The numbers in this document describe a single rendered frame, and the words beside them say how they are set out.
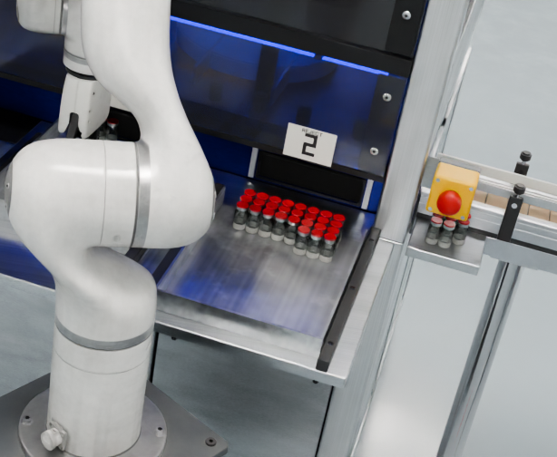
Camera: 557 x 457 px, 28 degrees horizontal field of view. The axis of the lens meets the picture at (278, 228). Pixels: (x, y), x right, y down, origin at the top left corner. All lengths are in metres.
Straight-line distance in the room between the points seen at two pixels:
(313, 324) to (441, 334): 1.62
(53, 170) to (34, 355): 1.17
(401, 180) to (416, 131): 0.09
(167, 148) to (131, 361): 0.28
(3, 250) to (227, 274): 0.35
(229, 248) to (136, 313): 0.54
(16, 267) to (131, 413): 0.41
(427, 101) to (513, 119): 2.91
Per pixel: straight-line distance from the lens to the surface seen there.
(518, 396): 3.19
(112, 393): 1.40
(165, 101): 1.26
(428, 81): 1.83
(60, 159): 1.25
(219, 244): 1.87
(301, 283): 1.81
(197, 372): 2.24
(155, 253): 1.82
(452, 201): 1.88
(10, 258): 1.79
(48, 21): 1.71
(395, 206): 1.94
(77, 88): 1.75
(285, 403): 2.22
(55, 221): 1.25
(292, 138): 1.92
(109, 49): 1.26
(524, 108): 4.87
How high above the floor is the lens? 1.89
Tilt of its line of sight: 32 degrees down
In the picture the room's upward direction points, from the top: 11 degrees clockwise
